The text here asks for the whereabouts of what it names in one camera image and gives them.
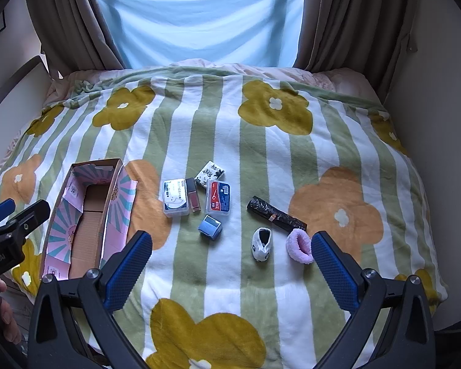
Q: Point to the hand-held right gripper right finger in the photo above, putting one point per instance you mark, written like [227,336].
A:
[334,273]

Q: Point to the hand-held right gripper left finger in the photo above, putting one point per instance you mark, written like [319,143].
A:
[126,273]

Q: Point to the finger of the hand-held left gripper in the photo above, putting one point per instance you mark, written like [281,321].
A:
[0,212]
[30,217]

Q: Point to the pink fluffy scrunchie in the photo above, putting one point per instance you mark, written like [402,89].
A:
[300,250]

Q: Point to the cardboard box with pink print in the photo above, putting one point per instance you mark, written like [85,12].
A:
[92,207]

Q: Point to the white floss pick box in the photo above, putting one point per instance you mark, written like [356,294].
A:
[175,200]

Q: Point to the small blue box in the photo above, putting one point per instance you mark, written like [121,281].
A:
[210,227]

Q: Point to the dark red lipstick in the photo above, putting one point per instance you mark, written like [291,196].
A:
[194,196]

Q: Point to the red and blue floss box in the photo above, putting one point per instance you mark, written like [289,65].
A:
[219,196]

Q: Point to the person's left hand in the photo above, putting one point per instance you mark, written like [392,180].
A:
[7,315]

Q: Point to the black rolled bag packet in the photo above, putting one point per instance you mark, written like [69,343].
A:
[276,215]

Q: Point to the white bed headboard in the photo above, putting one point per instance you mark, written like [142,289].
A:
[19,96]

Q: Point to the black and white tissue packet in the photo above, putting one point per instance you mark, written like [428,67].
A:
[212,173]

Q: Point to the striped flower blanket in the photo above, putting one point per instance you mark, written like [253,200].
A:
[230,123]

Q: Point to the brown curtain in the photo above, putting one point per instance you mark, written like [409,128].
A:
[73,19]
[353,19]

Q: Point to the light blue sheer curtain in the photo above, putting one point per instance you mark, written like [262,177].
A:
[207,19]

